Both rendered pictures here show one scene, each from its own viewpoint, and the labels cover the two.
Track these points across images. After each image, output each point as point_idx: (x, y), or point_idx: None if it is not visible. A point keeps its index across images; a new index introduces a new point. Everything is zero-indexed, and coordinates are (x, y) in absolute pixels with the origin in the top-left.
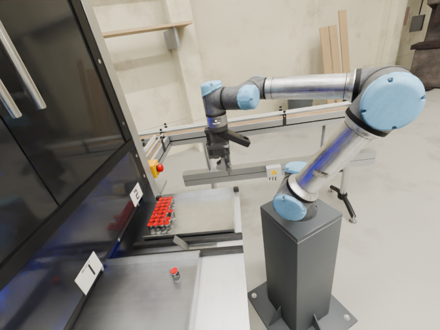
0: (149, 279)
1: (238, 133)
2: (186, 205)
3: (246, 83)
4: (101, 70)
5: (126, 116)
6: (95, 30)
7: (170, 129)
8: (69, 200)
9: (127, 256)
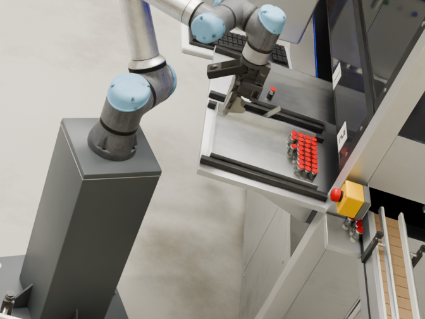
0: (293, 109)
1: (224, 67)
2: (276, 168)
3: (230, 1)
4: (418, 31)
5: (388, 94)
6: None
7: None
8: (362, 40)
9: (326, 137)
